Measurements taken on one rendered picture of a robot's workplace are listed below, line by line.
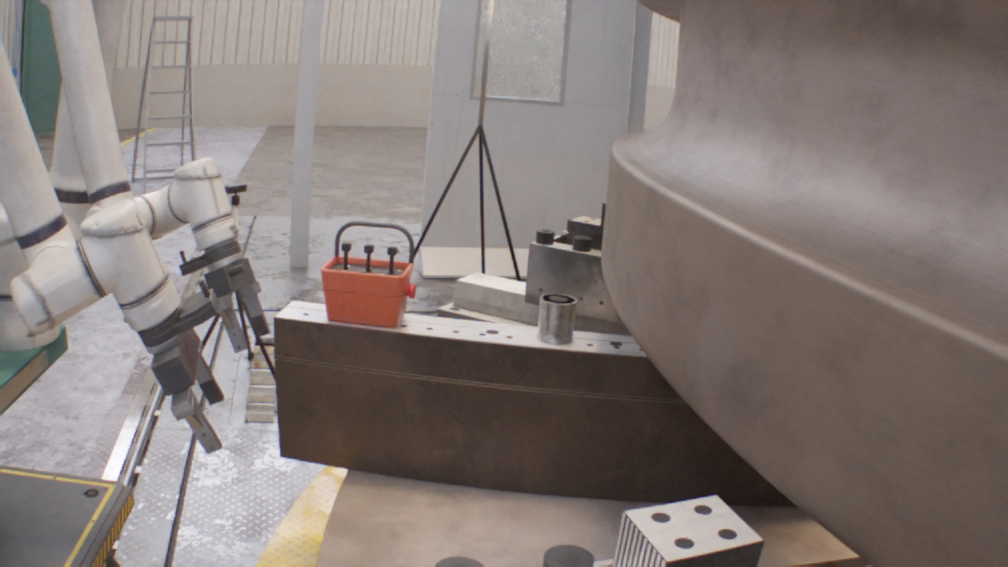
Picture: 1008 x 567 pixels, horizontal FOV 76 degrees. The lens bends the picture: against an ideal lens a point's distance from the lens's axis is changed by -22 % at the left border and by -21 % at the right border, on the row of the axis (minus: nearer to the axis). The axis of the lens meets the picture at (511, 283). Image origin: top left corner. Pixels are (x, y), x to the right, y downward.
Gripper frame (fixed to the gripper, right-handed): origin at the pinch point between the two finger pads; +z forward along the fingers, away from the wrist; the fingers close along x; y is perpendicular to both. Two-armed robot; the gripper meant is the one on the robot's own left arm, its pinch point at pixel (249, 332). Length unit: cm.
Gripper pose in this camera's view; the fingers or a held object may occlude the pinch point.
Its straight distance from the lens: 149.8
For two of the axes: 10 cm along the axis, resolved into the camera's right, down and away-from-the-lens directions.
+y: 9.5, -3.2, -0.8
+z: 3.3, 9.4, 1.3
